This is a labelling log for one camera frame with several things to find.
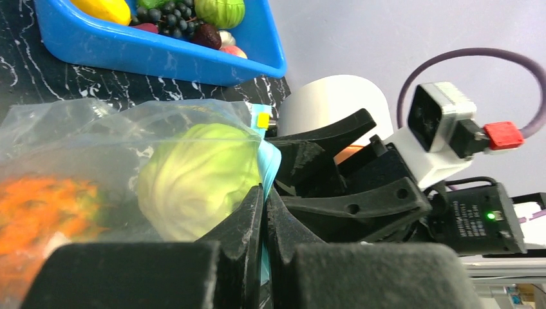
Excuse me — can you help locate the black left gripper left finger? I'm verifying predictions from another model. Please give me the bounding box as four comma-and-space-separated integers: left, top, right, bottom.
21, 185, 264, 308

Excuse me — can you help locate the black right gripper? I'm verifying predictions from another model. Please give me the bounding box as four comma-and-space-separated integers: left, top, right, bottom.
266, 108, 527, 256

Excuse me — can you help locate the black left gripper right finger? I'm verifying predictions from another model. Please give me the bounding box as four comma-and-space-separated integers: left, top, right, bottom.
266, 191, 482, 308

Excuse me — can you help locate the green toy cabbage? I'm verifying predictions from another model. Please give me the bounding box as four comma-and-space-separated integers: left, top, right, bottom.
137, 123, 261, 241

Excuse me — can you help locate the clear zip top bag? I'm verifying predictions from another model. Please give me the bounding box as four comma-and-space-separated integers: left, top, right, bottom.
1, 98, 281, 308

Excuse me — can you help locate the pink toy peach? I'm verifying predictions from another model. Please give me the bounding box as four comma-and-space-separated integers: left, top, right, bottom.
220, 46, 248, 59

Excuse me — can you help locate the white toy garlic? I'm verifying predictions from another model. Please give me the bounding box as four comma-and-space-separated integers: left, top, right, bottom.
218, 30, 236, 48

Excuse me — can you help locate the dark red toy fruit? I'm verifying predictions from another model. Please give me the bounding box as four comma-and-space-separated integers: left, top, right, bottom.
191, 23, 222, 50

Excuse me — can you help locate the striped green toy melon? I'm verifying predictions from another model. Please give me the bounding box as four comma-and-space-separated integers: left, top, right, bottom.
194, 0, 246, 29

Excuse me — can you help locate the black toy grape bunch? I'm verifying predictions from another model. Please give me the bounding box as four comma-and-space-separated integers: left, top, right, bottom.
129, 0, 205, 40

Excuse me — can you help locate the magenta toy dragon fruit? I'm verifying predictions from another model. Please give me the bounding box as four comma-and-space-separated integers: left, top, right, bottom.
131, 23, 159, 34

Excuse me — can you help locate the yellow toy mango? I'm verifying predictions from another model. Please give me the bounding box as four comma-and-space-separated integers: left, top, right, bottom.
71, 0, 131, 26

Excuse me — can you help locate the blue plastic bin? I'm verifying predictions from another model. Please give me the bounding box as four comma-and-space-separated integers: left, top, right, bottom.
35, 1, 287, 86

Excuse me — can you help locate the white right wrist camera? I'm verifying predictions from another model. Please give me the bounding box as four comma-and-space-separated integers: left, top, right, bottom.
384, 80, 525, 191

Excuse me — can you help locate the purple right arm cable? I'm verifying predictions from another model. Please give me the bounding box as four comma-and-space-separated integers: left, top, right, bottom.
397, 46, 546, 140

